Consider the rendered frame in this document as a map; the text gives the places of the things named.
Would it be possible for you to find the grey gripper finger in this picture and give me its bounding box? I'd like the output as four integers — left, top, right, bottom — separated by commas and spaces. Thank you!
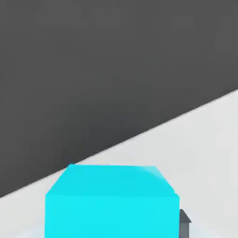
179, 209, 192, 238

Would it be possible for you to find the small cyan cube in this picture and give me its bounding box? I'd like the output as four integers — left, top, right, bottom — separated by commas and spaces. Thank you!
45, 164, 180, 238

